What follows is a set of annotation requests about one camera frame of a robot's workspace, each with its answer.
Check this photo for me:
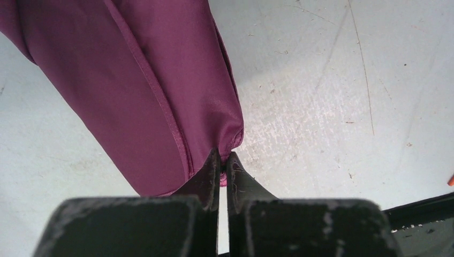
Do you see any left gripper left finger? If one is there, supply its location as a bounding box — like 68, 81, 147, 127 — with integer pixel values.
33, 149, 221, 256

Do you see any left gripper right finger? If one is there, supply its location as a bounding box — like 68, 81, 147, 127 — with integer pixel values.
226, 153, 402, 256

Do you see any magenta cloth napkin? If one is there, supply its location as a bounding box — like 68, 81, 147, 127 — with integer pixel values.
1, 1, 244, 196

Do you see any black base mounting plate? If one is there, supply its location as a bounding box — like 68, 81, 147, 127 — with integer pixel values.
383, 193, 453, 256

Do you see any orange plastic knife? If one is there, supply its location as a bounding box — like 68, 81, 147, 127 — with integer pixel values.
447, 175, 454, 186

